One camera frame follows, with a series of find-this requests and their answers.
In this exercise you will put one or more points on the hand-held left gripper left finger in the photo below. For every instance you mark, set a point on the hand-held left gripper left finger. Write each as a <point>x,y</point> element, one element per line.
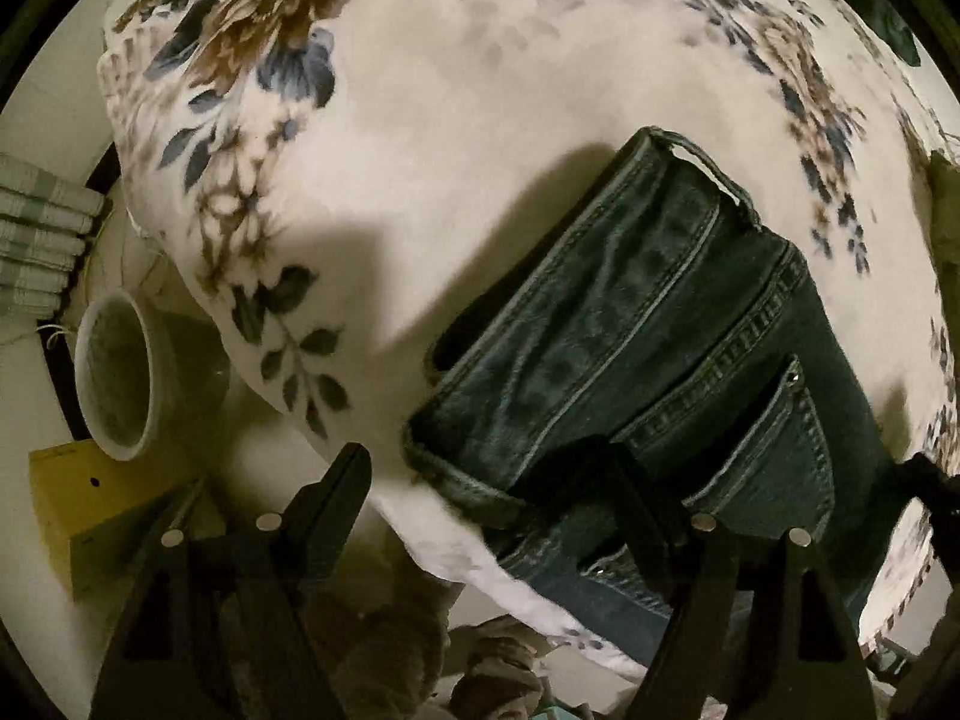
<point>339,491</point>

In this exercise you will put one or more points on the brown fuzzy cloth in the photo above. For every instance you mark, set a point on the brown fuzzy cloth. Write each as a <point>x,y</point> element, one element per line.
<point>405,645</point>

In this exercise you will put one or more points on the olive cloth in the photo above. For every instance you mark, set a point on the olive cloth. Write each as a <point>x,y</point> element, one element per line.
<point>946,217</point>

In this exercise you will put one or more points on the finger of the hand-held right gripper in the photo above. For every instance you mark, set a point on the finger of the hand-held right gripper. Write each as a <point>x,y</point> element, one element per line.
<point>926,481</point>

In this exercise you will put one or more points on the stack of pale striped cloths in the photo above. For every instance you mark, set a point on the stack of pale striped cloths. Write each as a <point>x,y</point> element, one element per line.
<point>41,240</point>

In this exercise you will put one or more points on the white floral blanket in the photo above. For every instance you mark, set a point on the white floral blanket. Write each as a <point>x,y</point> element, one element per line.
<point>420,127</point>

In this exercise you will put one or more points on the dark green object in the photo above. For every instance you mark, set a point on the dark green object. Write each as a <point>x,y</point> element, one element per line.
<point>896,34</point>

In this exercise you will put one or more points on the dark blue denim pants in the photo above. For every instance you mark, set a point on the dark blue denim pants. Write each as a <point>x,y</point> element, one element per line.
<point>637,330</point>

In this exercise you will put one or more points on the yellow box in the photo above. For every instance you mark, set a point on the yellow box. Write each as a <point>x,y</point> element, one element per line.
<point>90,510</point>

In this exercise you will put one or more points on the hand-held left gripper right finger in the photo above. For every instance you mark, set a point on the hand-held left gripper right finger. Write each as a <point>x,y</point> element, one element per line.
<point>600,480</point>

